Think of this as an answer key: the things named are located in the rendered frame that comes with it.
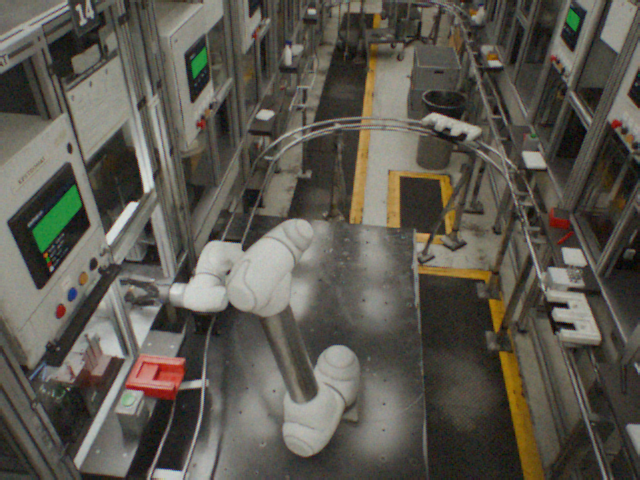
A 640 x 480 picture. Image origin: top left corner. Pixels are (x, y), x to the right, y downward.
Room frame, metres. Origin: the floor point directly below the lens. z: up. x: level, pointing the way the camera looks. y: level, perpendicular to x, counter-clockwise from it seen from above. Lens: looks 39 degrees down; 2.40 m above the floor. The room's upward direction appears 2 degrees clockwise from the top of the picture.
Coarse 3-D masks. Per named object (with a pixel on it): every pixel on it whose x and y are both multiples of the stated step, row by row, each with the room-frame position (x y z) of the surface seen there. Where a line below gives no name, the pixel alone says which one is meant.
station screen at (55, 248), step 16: (64, 192) 1.01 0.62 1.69; (48, 208) 0.94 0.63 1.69; (80, 208) 1.05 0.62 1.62; (32, 224) 0.88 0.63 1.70; (80, 224) 1.03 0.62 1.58; (32, 240) 0.86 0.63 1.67; (64, 240) 0.96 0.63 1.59; (48, 256) 0.89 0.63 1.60; (64, 256) 0.94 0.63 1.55; (48, 272) 0.87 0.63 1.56
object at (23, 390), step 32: (0, 0) 1.43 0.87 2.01; (32, 0) 1.44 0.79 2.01; (64, 0) 1.45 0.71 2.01; (0, 32) 1.18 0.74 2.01; (160, 96) 1.72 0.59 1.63; (128, 256) 1.62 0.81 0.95; (192, 256) 1.75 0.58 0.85; (160, 320) 1.65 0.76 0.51; (0, 352) 0.70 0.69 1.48; (32, 416) 0.68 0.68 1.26
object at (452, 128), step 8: (424, 120) 3.16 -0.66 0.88; (432, 120) 3.21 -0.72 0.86; (440, 120) 3.20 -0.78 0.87; (448, 120) 3.18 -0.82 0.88; (456, 120) 3.17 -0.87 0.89; (432, 128) 3.14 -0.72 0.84; (440, 128) 3.09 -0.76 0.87; (448, 128) 3.13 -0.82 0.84; (456, 128) 3.06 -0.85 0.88; (464, 128) 3.09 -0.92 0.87; (472, 128) 3.09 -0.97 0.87; (440, 136) 3.09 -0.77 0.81; (448, 136) 3.06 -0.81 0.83; (456, 136) 3.02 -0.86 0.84; (464, 136) 3.07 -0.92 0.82; (472, 136) 2.96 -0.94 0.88
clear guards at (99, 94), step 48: (96, 0) 1.44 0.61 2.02; (48, 48) 1.18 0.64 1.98; (96, 48) 1.38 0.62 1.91; (144, 48) 1.67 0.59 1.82; (96, 96) 1.32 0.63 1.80; (96, 144) 1.25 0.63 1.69; (144, 144) 1.53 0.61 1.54; (96, 192) 1.19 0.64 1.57; (144, 192) 1.45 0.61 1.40; (96, 336) 0.99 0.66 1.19; (48, 384) 0.76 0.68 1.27; (96, 384) 0.91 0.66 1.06; (96, 432) 0.84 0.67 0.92
